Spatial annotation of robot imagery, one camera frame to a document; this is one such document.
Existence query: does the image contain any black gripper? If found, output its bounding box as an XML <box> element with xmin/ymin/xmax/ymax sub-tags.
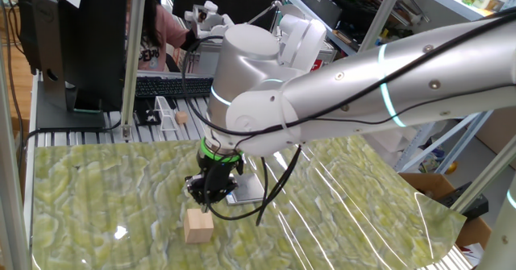
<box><xmin>184</xmin><ymin>153</ymin><xmax>246</xmax><ymax>214</ymax></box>

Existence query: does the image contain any light wooden cube block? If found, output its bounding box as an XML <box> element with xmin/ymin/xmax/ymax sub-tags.
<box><xmin>183</xmin><ymin>208</ymin><xmax>215</xmax><ymax>245</ymax></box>

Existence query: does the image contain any silver digital pocket scale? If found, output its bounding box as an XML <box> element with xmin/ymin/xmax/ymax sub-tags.
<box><xmin>225</xmin><ymin>172</ymin><xmax>267</xmax><ymax>206</ymax></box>

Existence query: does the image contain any black keyboard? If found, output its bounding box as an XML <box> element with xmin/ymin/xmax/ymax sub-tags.
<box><xmin>135</xmin><ymin>76</ymin><xmax>214</xmax><ymax>99</ymax></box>

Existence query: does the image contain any green marble pattern mat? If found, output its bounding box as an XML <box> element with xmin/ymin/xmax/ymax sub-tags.
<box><xmin>31</xmin><ymin>135</ymin><xmax>468</xmax><ymax>270</ymax></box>

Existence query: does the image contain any person in pink shirt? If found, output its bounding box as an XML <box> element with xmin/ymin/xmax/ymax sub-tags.
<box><xmin>127</xmin><ymin>0</ymin><xmax>198</xmax><ymax>73</ymax></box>

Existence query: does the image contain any white haptic control device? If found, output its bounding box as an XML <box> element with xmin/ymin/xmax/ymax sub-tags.
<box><xmin>183</xmin><ymin>0</ymin><xmax>328</xmax><ymax>76</ymax></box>

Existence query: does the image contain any black computer monitor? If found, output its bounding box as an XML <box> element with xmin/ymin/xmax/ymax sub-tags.
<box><xmin>15</xmin><ymin>0</ymin><xmax>131</xmax><ymax>131</ymax></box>

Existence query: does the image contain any black laptop case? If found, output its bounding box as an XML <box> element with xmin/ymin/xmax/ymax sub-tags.
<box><xmin>297</xmin><ymin>0</ymin><xmax>344</xmax><ymax>24</ymax></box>

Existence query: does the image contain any brown cardboard box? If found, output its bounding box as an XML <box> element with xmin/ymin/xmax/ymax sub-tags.
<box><xmin>398</xmin><ymin>172</ymin><xmax>495</xmax><ymax>270</ymax></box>

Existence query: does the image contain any black electronic device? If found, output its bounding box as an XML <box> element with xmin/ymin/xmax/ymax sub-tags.
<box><xmin>437</xmin><ymin>181</ymin><xmax>489</xmax><ymax>222</ymax></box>

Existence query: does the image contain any red white paper pack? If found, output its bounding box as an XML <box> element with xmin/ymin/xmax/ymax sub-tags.
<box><xmin>459</xmin><ymin>242</ymin><xmax>485</xmax><ymax>267</ymax></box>

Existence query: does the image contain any black hanging cable loop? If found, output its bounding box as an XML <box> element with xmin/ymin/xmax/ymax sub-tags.
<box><xmin>201</xmin><ymin>144</ymin><xmax>303</xmax><ymax>227</ymax></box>

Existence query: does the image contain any white wire triangle frame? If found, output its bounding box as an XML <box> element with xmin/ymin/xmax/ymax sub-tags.
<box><xmin>154</xmin><ymin>95</ymin><xmax>179</xmax><ymax>132</ymax></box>

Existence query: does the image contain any black bracket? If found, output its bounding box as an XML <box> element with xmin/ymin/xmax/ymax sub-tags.
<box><xmin>134</xmin><ymin>98</ymin><xmax>163</xmax><ymax>127</ymax></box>

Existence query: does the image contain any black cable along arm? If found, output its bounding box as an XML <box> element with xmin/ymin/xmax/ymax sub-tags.
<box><xmin>180</xmin><ymin>10</ymin><xmax>516</xmax><ymax>138</ymax></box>

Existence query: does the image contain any aluminium frame post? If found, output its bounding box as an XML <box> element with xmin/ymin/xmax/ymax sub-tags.
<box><xmin>0</xmin><ymin>44</ymin><xmax>32</xmax><ymax>270</ymax></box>
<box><xmin>119</xmin><ymin>0</ymin><xmax>148</xmax><ymax>141</ymax></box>
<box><xmin>357</xmin><ymin>0</ymin><xmax>407</xmax><ymax>53</ymax></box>
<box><xmin>450</xmin><ymin>135</ymin><xmax>516</xmax><ymax>214</ymax></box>

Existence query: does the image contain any black power cable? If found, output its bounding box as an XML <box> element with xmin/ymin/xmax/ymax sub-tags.
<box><xmin>22</xmin><ymin>118</ymin><xmax>123</xmax><ymax>170</ymax></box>

